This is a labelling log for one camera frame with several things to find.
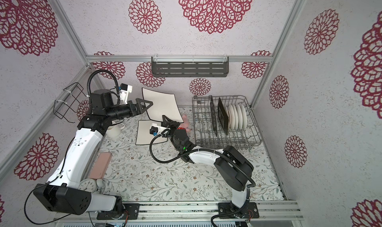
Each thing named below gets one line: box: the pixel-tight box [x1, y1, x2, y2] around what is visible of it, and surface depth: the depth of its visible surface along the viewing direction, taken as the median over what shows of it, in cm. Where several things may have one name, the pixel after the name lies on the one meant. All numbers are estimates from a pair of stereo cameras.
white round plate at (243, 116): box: [240, 103, 248, 130], surface depth 97 cm
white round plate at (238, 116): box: [235, 104, 243, 130], surface depth 97 cm
